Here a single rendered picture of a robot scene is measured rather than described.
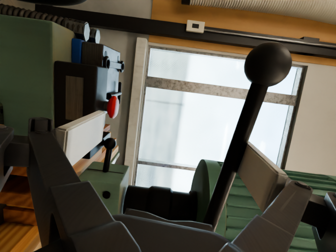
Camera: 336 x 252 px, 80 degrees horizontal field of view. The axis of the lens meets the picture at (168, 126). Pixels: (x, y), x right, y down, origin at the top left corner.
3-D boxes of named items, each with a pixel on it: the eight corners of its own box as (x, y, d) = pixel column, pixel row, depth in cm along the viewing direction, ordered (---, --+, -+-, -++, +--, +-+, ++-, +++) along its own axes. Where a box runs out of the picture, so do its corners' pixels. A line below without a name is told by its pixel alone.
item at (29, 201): (64, 145, 40) (90, 148, 40) (64, 153, 40) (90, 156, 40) (-8, 190, 24) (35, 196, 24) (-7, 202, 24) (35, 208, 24)
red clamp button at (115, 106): (113, 94, 28) (120, 95, 28) (112, 115, 29) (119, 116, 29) (106, 96, 25) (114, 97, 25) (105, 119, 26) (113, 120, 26)
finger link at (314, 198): (301, 202, 11) (356, 213, 11) (262, 163, 16) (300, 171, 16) (291, 225, 11) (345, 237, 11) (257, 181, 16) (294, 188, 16)
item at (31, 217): (73, 153, 44) (95, 156, 44) (73, 162, 45) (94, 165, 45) (2, 208, 26) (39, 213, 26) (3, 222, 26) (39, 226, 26)
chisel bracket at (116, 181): (85, 159, 38) (130, 164, 38) (83, 223, 41) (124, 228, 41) (64, 178, 31) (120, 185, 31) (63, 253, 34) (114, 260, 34)
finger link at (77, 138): (63, 175, 13) (51, 172, 13) (102, 141, 20) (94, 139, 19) (67, 130, 12) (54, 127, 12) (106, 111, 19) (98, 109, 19)
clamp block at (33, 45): (49, 36, 35) (100, 42, 35) (50, 112, 38) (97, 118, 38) (-36, 8, 21) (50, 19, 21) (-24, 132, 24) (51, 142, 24)
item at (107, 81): (97, 47, 34) (129, 52, 34) (94, 111, 37) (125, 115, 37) (52, 30, 21) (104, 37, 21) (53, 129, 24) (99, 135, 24)
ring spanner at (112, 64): (122, 60, 36) (124, 61, 36) (121, 72, 36) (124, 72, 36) (102, 54, 26) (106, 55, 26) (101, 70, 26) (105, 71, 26)
